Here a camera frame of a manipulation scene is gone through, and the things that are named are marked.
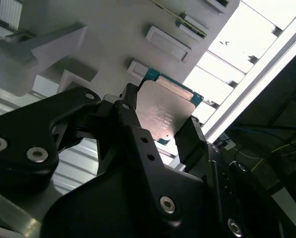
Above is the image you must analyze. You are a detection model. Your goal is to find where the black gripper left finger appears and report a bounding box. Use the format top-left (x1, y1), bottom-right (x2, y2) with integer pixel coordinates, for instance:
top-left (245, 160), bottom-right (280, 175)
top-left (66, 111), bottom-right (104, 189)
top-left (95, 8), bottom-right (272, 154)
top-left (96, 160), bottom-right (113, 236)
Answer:
top-left (0, 82), bottom-right (185, 224)

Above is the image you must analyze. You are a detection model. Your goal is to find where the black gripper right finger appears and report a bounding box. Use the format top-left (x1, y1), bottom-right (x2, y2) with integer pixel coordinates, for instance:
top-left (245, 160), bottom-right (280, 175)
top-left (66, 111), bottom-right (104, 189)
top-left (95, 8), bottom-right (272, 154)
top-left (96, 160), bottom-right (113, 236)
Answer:
top-left (174, 115), bottom-right (288, 238)

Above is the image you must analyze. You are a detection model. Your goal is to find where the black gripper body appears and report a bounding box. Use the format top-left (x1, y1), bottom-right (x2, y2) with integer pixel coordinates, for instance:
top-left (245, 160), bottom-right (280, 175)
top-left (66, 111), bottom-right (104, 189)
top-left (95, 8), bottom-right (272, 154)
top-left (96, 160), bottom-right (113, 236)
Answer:
top-left (39, 165), bottom-right (223, 238)

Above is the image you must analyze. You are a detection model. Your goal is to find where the CPU with silver top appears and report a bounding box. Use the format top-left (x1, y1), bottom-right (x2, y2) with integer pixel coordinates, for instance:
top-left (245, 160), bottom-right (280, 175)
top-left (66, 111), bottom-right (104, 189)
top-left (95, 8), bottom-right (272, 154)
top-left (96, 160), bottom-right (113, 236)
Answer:
top-left (135, 67), bottom-right (204, 146)

